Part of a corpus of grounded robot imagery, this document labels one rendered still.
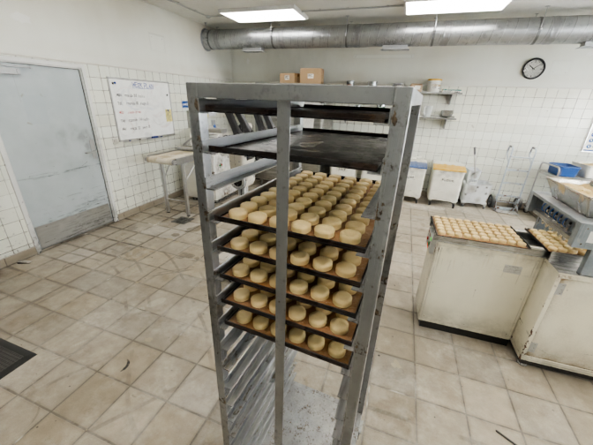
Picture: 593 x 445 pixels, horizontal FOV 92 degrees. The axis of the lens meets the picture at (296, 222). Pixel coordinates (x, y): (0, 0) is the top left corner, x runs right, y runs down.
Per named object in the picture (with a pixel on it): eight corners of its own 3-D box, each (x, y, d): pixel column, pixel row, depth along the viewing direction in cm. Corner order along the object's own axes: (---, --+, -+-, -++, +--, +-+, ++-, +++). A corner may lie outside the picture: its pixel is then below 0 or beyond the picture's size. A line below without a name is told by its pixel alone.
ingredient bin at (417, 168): (390, 200, 569) (396, 162, 539) (392, 192, 624) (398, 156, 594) (419, 205, 552) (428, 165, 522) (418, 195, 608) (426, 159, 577)
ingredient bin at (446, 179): (424, 205, 551) (433, 165, 521) (424, 196, 605) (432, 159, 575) (456, 210, 533) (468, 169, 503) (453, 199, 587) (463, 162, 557)
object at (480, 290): (495, 320, 263) (529, 231, 227) (507, 349, 233) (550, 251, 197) (413, 303, 282) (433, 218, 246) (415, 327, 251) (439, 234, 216)
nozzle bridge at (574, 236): (563, 234, 238) (581, 195, 224) (624, 282, 174) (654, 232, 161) (517, 228, 246) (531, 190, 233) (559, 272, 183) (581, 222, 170)
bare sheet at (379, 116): (304, 108, 117) (304, 103, 116) (407, 113, 103) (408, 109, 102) (205, 111, 66) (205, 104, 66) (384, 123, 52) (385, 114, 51)
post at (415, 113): (357, 411, 170) (414, 94, 103) (362, 412, 169) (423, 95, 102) (356, 415, 167) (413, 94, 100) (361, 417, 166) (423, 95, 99)
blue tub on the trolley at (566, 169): (565, 172, 489) (568, 163, 483) (579, 177, 454) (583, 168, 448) (544, 170, 497) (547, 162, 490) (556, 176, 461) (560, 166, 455)
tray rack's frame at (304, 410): (285, 389, 190) (294, 91, 119) (363, 422, 172) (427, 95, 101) (227, 504, 135) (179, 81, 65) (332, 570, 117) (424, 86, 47)
